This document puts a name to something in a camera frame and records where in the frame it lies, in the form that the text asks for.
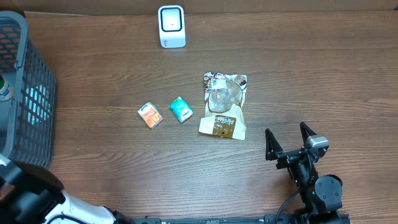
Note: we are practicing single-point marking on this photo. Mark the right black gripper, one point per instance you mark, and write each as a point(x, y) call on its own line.
point(275, 152)

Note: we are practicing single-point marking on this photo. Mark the brown white snack bag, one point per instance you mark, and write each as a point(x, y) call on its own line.
point(224, 98)

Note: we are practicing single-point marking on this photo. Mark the teal tissue pack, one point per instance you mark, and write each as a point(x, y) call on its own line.
point(181, 109)

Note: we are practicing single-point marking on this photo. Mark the orange tissue pack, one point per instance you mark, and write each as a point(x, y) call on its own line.
point(150, 114)

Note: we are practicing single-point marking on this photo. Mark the green capped plastic bottle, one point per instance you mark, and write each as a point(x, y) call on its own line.
point(6, 91)

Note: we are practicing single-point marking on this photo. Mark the long teal wipes pack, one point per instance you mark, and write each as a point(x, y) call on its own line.
point(39, 108)

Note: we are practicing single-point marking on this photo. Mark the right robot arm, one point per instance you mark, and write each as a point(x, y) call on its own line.
point(321, 196)

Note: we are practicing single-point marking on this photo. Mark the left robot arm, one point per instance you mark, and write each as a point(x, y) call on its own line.
point(32, 194)

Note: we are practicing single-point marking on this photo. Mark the white barcode scanner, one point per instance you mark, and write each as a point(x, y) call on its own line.
point(172, 33)

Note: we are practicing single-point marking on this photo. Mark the grey plastic mesh basket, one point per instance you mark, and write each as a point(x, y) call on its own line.
point(23, 67)

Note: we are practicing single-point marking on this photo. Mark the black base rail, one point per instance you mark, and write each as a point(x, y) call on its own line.
point(211, 221)

